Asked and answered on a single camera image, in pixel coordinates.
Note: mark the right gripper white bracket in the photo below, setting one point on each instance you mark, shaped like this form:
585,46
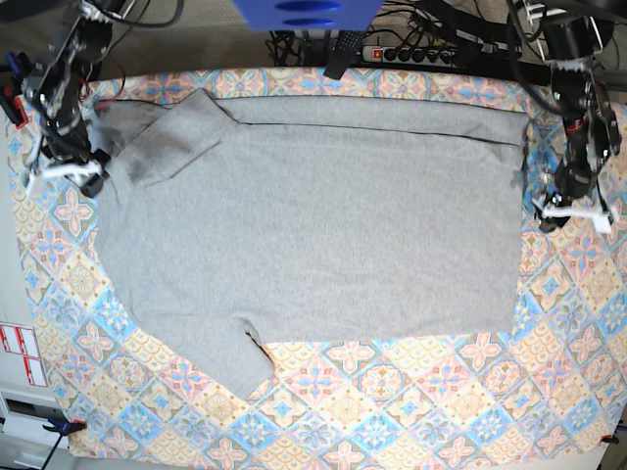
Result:
88,178

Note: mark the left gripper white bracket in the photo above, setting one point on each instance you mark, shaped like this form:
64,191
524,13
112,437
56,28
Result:
552,213

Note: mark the grey T-shirt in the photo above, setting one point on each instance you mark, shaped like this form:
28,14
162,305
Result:
227,225

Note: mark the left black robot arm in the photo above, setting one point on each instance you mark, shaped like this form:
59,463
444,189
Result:
569,35

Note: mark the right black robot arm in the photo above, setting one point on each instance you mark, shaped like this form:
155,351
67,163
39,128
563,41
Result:
53,89

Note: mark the red black clamp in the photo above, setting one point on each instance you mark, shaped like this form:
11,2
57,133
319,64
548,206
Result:
13,73

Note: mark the patterned tile tablecloth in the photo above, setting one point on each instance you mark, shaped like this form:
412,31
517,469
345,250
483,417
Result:
551,385

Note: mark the red white stickers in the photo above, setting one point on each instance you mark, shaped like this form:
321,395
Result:
20,341

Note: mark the small orange clamp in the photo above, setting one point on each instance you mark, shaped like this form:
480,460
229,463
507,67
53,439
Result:
610,440

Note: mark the blue box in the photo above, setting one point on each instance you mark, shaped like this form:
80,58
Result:
308,14

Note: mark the orange black clamp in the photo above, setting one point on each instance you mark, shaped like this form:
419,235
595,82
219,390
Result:
63,427

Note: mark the black power strip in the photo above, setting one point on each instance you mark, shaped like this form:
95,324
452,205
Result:
409,56

